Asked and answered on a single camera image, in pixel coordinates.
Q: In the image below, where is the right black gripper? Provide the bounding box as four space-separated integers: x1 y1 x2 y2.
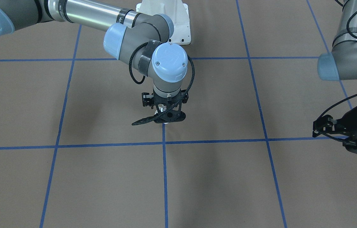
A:
142 90 189 111

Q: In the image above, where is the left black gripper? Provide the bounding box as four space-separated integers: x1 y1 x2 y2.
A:
312 108 357 143

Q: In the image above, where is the white brass PPR pipe fitting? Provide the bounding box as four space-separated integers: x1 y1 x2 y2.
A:
154 107 168 124

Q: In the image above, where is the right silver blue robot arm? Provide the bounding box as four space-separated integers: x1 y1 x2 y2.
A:
0 0 189 109

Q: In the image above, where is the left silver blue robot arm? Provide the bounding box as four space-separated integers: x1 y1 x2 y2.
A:
312 0 357 144

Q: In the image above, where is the brown paper table cover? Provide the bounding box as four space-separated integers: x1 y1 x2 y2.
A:
0 0 357 228

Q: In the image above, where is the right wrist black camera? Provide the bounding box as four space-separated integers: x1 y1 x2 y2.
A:
154 110 187 123

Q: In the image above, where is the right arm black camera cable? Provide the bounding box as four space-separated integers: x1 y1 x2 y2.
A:
129 41 195 126

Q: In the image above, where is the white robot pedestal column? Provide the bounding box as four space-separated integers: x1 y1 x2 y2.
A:
136 0 191 45

